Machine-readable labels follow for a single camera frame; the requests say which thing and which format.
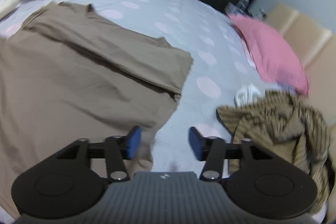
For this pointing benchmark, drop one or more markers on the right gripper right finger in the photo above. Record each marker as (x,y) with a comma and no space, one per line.
(254,178)

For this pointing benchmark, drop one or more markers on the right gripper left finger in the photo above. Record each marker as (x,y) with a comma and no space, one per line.
(75,178)

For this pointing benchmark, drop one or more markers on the taupe long sleeve shirt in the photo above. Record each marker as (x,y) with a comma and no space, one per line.
(68,73)

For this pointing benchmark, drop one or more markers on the olive striped garment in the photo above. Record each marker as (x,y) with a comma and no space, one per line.
(284,124)

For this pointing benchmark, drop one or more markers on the white crumpled garment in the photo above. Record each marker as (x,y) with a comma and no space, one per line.
(247,94)

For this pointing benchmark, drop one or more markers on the pink pillow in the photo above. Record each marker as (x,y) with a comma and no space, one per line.
(274,58)

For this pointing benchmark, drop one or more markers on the polka dot bed sheet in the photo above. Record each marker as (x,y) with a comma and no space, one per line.
(220,66)

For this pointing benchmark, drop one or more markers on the cream padded headboard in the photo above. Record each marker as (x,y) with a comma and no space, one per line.
(314,46)

